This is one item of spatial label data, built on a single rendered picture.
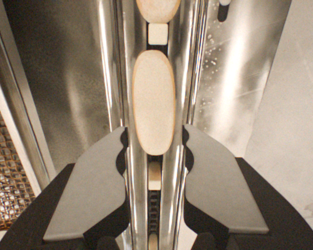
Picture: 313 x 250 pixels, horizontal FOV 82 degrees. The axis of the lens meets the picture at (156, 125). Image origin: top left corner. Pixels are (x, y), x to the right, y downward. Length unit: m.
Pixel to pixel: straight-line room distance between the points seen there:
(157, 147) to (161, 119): 0.03
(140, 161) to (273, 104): 0.16
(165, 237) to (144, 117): 0.20
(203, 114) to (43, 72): 0.16
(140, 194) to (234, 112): 0.14
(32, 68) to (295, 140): 0.31
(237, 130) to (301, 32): 0.11
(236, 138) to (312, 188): 0.19
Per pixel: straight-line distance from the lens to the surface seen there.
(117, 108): 0.16
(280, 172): 0.31
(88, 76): 0.20
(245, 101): 0.17
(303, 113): 0.27
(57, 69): 0.21
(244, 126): 0.18
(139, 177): 0.22
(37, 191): 0.20
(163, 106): 0.16
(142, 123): 0.16
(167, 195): 0.24
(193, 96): 0.16
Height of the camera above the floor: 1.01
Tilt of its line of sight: 62 degrees down
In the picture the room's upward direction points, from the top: 178 degrees clockwise
